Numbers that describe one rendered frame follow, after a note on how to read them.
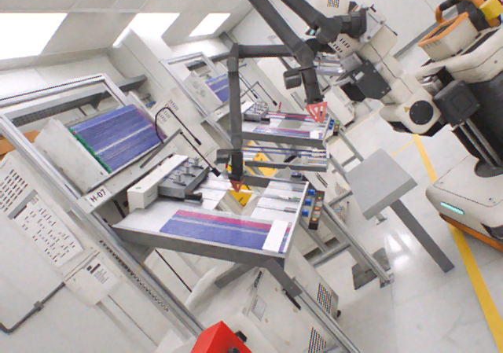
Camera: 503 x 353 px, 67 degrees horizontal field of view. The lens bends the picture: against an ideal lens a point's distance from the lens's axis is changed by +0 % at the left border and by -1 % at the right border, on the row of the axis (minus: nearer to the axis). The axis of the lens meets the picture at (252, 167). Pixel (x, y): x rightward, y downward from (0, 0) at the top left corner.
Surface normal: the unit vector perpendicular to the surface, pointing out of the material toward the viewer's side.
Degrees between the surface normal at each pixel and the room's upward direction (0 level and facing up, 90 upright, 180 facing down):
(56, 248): 95
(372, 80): 90
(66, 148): 90
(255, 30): 90
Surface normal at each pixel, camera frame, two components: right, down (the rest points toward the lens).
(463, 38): 0.04, 0.16
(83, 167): -0.26, 0.36
